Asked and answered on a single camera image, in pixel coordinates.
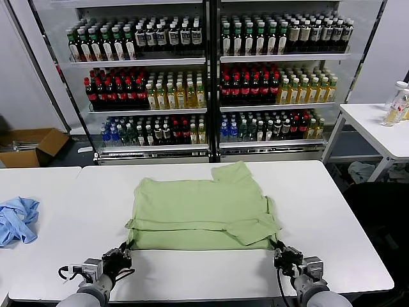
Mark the white cloth pile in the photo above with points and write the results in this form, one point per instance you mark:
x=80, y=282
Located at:
x=359, y=172

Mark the yellow juice bottle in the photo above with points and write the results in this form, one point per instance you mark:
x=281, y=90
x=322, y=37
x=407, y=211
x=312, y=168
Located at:
x=304, y=93
x=283, y=93
x=320, y=129
x=312, y=130
x=293, y=93
x=151, y=99
x=323, y=92
x=202, y=134
x=201, y=96
x=191, y=97
x=313, y=92
x=181, y=98
x=333, y=91
x=171, y=98
x=161, y=99
x=194, y=134

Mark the drinks display cabinet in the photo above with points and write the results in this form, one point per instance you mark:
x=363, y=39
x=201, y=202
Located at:
x=281, y=57
x=137, y=61

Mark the light green t-shirt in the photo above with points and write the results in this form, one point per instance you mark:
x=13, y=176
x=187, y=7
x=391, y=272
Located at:
x=198, y=204

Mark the white side table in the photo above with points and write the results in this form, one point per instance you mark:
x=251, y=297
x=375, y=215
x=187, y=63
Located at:
x=367, y=124

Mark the grey left wrist camera block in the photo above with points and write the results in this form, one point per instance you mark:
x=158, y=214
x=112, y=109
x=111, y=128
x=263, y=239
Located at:
x=92, y=268

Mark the small white flat object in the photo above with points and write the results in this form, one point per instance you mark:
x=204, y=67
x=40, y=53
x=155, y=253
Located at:
x=84, y=149

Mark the mixed colour clothes pile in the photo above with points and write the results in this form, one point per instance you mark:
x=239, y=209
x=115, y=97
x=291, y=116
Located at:
x=399, y=174

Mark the white cap dark label bottle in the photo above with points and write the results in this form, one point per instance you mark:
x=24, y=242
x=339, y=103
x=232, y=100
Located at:
x=197, y=36
x=174, y=37
x=151, y=38
x=348, y=34
x=162, y=37
x=337, y=34
x=316, y=34
x=186, y=36
x=140, y=38
x=327, y=34

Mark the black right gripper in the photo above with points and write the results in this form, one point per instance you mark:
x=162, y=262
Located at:
x=289, y=259

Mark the open cardboard box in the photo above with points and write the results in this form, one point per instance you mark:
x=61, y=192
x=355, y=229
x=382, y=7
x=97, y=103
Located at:
x=19, y=158

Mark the grey wrist camera block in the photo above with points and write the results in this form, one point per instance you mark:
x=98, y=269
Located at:
x=92, y=268
x=313, y=267

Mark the white cap dark drink bottle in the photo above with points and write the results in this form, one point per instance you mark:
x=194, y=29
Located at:
x=158, y=135
x=166, y=135
x=141, y=136
x=286, y=130
x=278, y=130
x=269, y=131
x=149, y=135
x=260, y=131

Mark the clear white cap bottle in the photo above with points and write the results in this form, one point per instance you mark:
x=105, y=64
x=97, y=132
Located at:
x=399, y=86

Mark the blue water bottle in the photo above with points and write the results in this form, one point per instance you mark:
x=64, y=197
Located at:
x=234, y=132
x=114, y=137
x=225, y=133
x=105, y=137

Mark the grey right wrist camera block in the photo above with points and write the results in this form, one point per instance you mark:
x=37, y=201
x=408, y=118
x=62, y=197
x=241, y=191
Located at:
x=313, y=267

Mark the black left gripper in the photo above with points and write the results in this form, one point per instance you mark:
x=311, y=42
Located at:
x=115, y=263

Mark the beige label dark drink bottle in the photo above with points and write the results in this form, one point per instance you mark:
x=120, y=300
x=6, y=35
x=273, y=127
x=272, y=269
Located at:
x=294, y=35
x=305, y=35

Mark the clear bottle yellow liquid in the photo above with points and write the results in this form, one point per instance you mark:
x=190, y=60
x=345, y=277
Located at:
x=393, y=116

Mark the metal bars bundle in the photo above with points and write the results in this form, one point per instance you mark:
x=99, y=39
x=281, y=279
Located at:
x=22, y=145

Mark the clear green water bottle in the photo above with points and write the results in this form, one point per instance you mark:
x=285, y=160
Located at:
x=131, y=136
x=252, y=131
x=123, y=136
x=243, y=131

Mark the crumpled light blue shirt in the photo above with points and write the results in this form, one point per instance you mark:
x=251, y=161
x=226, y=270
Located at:
x=19, y=220

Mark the green cap dark tea bottle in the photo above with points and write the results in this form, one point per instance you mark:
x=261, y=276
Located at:
x=129, y=44
x=271, y=39
x=249, y=40
x=74, y=48
x=118, y=46
x=96, y=48
x=227, y=40
x=237, y=40
x=107, y=46
x=85, y=48
x=282, y=39
x=260, y=40

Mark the red cap cola bottle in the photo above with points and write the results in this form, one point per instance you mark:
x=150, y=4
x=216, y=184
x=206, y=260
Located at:
x=130, y=94
x=226, y=91
x=120, y=94
x=235, y=91
x=101, y=95
x=304, y=128
x=90, y=94
x=295, y=129
x=176, y=133
x=264, y=90
x=255, y=90
x=110, y=95
x=274, y=89
x=186, y=133
x=141, y=94
x=245, y=91

